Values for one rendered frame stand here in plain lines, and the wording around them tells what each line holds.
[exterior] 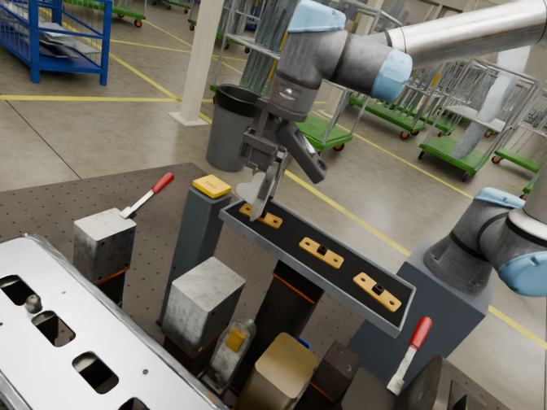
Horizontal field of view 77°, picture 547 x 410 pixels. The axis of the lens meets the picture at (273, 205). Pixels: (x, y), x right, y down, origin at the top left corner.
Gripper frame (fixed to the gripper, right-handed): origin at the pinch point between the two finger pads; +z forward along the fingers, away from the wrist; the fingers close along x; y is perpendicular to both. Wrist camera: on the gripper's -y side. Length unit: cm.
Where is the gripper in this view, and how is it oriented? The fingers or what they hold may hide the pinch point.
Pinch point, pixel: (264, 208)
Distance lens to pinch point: 66.8
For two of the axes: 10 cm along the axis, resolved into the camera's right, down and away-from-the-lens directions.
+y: -9.0, -4.1, 1.1
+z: -3.1, 8.1, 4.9
